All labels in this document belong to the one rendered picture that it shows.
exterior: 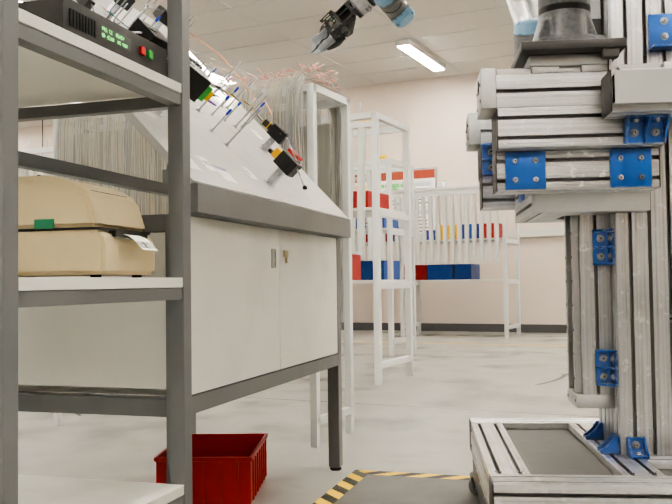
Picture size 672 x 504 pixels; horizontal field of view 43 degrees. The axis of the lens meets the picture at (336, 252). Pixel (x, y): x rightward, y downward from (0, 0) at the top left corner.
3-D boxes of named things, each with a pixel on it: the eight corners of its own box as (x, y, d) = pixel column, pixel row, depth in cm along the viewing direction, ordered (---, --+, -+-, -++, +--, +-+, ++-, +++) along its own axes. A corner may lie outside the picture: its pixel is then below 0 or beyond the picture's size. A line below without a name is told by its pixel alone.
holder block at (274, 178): (287, 205, 235) (311, 179, 233) (259, 175, 237) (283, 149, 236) (293, 206, 239) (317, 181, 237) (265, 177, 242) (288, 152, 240)
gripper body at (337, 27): (317, 21, 275) (344, -5, 271) (326, 26, 283) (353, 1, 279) (331, 39, 273) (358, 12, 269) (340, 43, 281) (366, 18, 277)
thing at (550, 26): (592, 60, 199) (591, 18, 199) (606, 42, 184) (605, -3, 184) (527, 62, 200) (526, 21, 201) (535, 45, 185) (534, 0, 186)
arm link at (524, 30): (511, 62, 238) (510, 14, 238) (516, 73, 251) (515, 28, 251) (554, 58, 234) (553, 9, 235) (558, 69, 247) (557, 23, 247)
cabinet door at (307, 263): (339, 353, 289) (338, 238, 291) (283, 369, 237) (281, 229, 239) (332, 353, 290) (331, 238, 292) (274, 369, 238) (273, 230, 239)
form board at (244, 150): (188, 186, 182) (193, 180, 182) (-74, -105, 205) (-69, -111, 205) (344, 221, 295) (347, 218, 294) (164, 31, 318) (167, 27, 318)
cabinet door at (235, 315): (281, 369, 237) (279, 229, 239) (191, 395, 185) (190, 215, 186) (274, 369, 238) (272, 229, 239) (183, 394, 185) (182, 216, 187)
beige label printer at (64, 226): (157, 277, 171) (157, 181, 172) (104, 277, 150) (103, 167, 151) (25, 279, 178) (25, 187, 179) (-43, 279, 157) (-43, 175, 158)
